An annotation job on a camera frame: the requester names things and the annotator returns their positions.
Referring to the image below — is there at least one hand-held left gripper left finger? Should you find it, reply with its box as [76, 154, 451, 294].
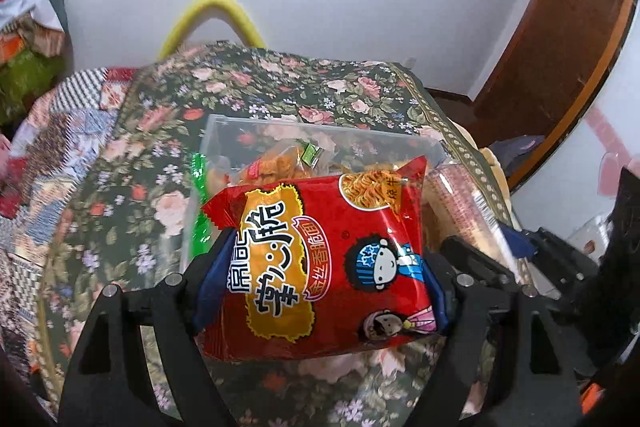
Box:
[59, 227, 238, 427]

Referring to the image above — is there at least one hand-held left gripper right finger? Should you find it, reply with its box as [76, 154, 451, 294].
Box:
[407, 251, 585, 427]

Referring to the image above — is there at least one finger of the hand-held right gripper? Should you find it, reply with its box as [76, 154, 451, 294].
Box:
[499, 224, 602, 304]
[439, 233, 518, 294]

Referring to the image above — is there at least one clear plastic cracker packet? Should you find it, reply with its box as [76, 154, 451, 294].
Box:
[422, 161, 521, 288]

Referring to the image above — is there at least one red noodle snack packet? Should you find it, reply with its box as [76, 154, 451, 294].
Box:
[200, 155, 442, 363]

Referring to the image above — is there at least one clear plastic box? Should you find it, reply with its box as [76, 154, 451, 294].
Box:
[180, 113, 451, 275]

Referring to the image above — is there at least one green pea snack packet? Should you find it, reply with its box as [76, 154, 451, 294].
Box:
[189, 151, 222, 258]

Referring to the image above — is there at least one beige plush blanket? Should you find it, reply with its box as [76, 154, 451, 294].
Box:
[477, 146, 512, 195]

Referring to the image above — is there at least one purple grey cloth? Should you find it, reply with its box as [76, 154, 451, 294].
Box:
[492, 134, 547, 188]

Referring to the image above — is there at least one orange snack packet green label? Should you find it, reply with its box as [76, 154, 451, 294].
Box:
[237, 141, 323, 188]

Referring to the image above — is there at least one patchwork quilt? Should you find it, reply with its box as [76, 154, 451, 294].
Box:
[0, 67, 137, 358]

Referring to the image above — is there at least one wooden door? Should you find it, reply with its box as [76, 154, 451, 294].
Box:
[430, 0, 640, 192]

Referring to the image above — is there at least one yellow hoop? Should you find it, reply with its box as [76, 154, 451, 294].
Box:
[157, 0, 268, 60]

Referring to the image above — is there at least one pile of clothes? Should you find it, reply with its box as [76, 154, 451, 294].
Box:
[0, 0, 68, 128]

